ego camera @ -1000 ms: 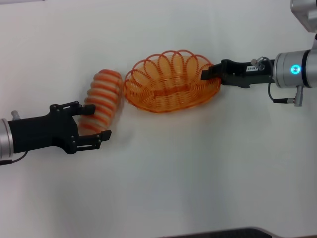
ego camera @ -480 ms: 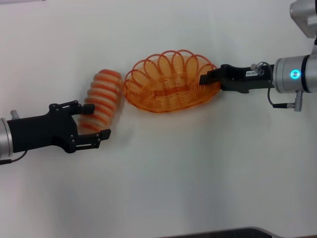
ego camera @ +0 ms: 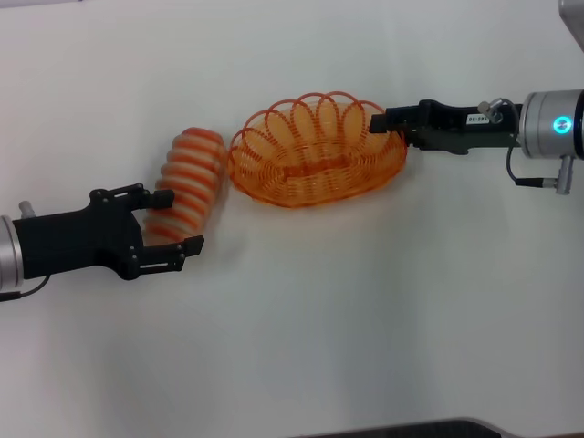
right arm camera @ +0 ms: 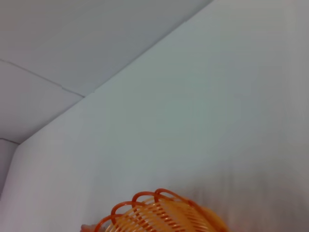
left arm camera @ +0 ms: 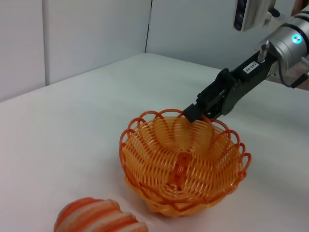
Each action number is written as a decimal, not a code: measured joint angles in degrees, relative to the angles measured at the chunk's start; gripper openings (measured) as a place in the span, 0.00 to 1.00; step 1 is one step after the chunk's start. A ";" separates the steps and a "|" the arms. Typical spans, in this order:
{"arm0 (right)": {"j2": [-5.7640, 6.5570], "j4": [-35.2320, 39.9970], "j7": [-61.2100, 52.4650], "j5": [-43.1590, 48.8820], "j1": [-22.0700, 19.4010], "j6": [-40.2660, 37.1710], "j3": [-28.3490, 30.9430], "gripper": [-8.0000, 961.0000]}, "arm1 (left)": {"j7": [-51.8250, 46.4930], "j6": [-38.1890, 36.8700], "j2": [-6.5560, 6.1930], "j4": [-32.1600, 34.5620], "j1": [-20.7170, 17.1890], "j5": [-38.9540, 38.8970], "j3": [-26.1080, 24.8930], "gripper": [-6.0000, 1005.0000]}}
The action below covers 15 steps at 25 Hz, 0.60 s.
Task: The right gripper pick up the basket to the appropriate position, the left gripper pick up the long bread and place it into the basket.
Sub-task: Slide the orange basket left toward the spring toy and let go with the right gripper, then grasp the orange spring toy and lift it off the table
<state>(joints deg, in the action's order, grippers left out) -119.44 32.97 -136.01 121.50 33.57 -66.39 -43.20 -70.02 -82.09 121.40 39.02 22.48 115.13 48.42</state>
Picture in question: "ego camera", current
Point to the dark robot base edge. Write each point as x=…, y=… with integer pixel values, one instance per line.
x=410, y=429

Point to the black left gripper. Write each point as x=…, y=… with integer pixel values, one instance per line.
x=77, y=242

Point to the orange white striped bread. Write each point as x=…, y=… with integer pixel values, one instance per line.
x=189, y=182

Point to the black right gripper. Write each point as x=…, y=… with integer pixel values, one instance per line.
x=461, y=128

